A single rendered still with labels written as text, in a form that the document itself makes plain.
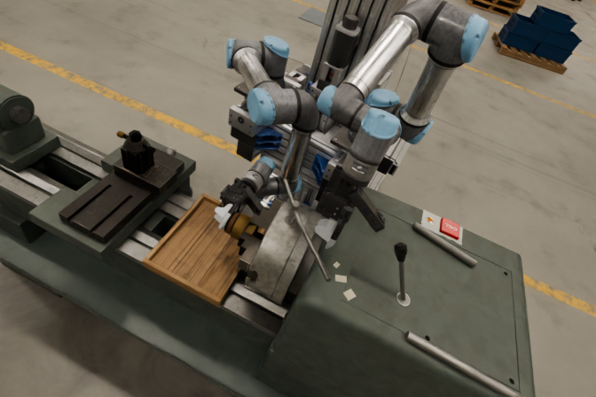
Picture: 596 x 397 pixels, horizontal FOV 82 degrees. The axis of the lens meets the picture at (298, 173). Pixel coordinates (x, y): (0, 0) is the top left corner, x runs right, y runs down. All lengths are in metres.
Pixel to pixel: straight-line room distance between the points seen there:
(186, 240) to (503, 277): 1.04
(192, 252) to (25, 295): 1.26
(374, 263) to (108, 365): 1.53
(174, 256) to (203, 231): 0.14
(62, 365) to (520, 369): 1.90
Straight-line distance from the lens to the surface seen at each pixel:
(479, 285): 1.14
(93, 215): 1.36
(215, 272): 1.29
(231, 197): 1.19
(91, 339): 2.21
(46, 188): 1.63
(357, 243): 1.01
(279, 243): 0.98
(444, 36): 1.08
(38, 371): 2.22
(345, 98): 0.88
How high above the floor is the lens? 2.03
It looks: 44 degrees down
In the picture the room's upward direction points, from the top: 18 degrees clockwise
